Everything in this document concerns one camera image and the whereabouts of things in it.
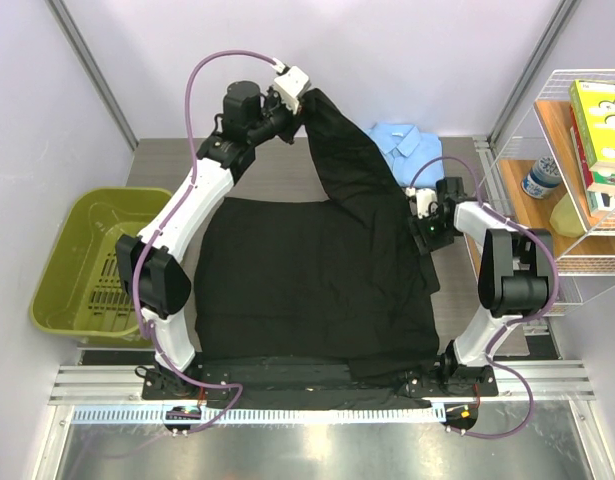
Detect folded light blue shirt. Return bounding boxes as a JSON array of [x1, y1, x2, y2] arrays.
[[365, 122, 444, 188]]

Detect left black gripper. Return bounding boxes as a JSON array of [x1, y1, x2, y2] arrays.
[[246, 86, 309, 147]]

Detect slotted white cable duct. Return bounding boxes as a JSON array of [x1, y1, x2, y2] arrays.
[[72, 404, 446, 426]]

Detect stacked books under green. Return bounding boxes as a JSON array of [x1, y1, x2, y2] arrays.
[[569, 104, 615, 219]]

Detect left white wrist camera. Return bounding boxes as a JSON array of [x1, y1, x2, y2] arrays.
[[272, 66, 311, 114]]

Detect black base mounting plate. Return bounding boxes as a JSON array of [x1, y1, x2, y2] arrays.
[[132, 354, 498, 410]]

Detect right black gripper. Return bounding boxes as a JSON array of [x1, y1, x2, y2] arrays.
[[406, 208, 454, 257]]

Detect black long sleeve shirt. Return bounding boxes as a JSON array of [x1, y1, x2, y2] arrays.
[[194, 89, 439, 383]]

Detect olive green plastic basket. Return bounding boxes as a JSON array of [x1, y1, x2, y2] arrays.
[[30, 187, 171, 348]]

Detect green book on top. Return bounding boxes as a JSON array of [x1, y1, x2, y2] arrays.
[[569, 79, 615, 177]]

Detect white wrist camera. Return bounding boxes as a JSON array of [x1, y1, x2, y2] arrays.
[[272, 66, 311, 114], [405, 187, 438, 219]]

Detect white wire shelf rack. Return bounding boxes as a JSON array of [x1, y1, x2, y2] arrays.
[[459, 68, 615, 306]]

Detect pale green plastic object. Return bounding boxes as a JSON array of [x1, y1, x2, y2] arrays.
[[550, 194, 585, 238]]

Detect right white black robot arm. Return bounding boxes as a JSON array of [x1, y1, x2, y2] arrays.
[[406, 177, 558, 396]]

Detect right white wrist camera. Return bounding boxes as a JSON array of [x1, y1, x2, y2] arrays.
[[405, 187, 438, 219]]

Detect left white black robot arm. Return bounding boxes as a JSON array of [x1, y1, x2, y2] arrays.
[[116, 76, 311, 399]]

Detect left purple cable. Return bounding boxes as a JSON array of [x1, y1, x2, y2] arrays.
[[101, 49, 288, 459]]

